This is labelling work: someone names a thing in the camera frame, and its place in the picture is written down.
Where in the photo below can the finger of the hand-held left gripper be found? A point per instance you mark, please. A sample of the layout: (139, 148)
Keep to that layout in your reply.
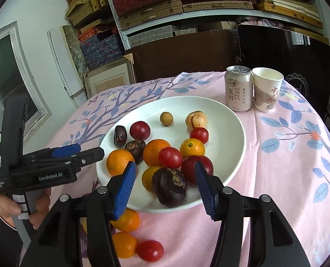
(66, 150)
(90, 155)

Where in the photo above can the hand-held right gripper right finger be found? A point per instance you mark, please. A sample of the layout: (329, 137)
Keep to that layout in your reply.
(206, 192)

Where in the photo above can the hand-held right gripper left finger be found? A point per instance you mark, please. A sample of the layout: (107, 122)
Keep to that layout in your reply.
(123, 192)

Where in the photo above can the dark red plum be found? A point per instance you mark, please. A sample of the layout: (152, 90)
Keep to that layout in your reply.
(140, 130)
(188, 168)

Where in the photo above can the dark brown water chestnut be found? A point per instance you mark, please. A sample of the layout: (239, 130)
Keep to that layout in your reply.
(135, 150)

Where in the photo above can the large orange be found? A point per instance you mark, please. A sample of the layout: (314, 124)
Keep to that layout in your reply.
(152, 154)

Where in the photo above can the white oval plate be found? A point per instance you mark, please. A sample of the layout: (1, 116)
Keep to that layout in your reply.
(226, 144)

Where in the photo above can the striped yellow pepino melon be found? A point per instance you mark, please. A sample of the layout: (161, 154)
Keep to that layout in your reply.
(196, 120)
(84, 225)

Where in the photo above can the small tan longan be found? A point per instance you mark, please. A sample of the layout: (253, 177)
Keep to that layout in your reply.
(166, 118)

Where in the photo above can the person's left forearm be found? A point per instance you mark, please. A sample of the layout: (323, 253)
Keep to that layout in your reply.
(1, 244)

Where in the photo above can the person's left hand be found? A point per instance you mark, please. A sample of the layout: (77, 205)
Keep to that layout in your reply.
(42, 205)

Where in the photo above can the pink deer printed tablecloth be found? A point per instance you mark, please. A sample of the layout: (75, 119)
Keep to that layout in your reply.
(278, 172)

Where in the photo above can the white leaning board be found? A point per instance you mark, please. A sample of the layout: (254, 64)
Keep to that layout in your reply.
(65, 61)

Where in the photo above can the white framed window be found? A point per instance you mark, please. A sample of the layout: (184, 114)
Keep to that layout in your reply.
(6, 75)

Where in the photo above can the speckled grey leaning board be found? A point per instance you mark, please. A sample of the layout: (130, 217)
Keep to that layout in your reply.
(74, 47)

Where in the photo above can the stack of blue patterned boxes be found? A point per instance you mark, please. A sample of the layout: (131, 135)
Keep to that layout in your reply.
(103, 50)

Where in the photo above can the silver drink can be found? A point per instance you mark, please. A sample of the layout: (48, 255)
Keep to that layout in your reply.
(238, 89)

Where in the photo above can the printed paper cup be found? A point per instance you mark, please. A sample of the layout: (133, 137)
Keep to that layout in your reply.
(267, 91)

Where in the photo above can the grey metal shelf rack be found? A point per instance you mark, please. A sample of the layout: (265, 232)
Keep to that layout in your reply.
(120, 36)

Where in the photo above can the brown wooden board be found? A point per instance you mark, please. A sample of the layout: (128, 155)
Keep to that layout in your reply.
(181, 55)

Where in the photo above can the stack of tan boxes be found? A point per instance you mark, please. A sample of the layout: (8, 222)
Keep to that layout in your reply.
(84, 5)

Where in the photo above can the black glossy panel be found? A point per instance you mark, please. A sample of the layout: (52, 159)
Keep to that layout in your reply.
(287, 52)

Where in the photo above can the pink cloth bundle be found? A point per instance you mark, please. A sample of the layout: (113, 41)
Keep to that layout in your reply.
(262, 22)

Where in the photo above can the beige picture frame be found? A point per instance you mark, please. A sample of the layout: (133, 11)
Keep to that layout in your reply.
(109, 79)

